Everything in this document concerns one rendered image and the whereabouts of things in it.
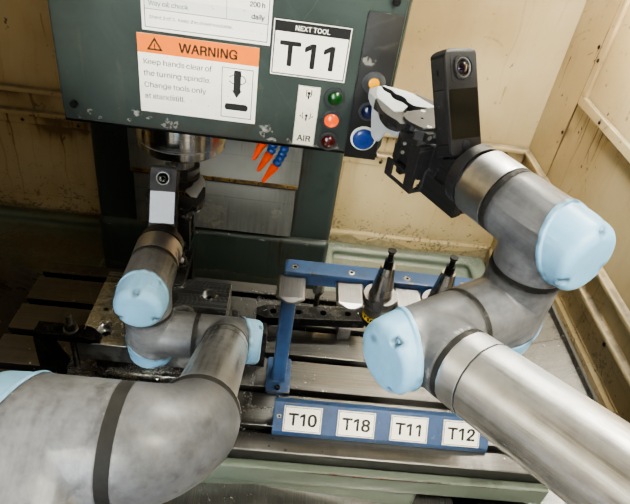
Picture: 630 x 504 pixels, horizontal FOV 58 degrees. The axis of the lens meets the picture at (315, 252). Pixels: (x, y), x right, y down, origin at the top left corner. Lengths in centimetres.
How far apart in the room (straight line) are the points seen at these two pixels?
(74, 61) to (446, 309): 57
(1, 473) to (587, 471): 45
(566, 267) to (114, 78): 60
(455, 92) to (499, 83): 132
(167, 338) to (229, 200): 78
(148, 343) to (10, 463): 42
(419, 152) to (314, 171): 97
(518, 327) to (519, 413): 16
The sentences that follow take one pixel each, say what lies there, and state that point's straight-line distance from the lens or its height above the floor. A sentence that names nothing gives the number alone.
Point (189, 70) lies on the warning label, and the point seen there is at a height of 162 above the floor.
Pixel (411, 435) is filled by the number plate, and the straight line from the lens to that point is 124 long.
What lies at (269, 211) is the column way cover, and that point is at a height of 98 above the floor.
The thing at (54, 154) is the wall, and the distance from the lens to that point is 221.
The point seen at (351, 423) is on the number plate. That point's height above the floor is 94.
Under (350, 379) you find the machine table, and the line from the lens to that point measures 133.
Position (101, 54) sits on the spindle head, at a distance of 82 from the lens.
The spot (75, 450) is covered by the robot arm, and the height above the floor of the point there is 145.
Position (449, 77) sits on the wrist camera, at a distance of 64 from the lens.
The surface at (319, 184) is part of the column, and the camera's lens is 164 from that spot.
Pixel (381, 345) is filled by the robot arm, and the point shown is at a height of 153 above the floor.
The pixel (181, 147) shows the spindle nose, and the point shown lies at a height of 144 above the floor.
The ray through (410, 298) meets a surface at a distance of 108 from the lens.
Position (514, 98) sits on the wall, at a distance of 200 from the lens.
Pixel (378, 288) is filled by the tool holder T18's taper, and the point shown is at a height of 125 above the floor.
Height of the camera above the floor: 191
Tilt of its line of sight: 37 degrees down
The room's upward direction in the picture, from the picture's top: 9 degrees clockwise
